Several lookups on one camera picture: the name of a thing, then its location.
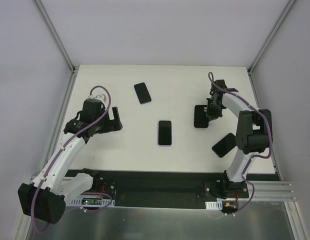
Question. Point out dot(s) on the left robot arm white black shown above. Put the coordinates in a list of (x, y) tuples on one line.
[(46, 197)]

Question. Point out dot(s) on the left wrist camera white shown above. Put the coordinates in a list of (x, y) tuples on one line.
[(102, 97)]

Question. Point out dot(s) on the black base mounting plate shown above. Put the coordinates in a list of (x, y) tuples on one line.
[(168, 190)]

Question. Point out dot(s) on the black phone case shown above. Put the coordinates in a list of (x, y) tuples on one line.
[(200, 119)]

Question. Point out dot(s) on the white cable duct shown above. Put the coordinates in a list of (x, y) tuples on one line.
[(91, 202), (214, 205)]

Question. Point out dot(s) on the left aluminium table rail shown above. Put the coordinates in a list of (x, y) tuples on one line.
[(57, 127)]

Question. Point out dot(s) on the left aluminium frame post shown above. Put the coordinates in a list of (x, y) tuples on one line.
[(54, 34)]

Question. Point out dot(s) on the right aluminium frame post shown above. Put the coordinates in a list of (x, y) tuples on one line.
[(272, 34)]

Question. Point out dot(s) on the aluminium frame post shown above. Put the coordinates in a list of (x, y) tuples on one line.
[(54, 34), (272, 34)]

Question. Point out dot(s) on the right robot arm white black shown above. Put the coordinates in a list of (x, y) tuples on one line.
[(253, 136)]

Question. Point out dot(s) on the left white cable duct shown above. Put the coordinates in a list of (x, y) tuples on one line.
[(91, 202)]

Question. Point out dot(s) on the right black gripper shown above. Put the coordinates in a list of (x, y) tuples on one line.
[(211, 110)]

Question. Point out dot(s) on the black phone blue edge far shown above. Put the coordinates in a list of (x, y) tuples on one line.
[(142, 93)]

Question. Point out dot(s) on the right white cable duct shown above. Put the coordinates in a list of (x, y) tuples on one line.
[(214, 205)]

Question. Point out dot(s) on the lavender phone case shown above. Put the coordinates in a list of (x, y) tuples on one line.
[(165, 145)]

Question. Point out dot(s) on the metal sheet front panel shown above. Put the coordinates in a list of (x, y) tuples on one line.
[(258, 221)]

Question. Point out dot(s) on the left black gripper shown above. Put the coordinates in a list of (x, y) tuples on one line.
[(111, 122)]

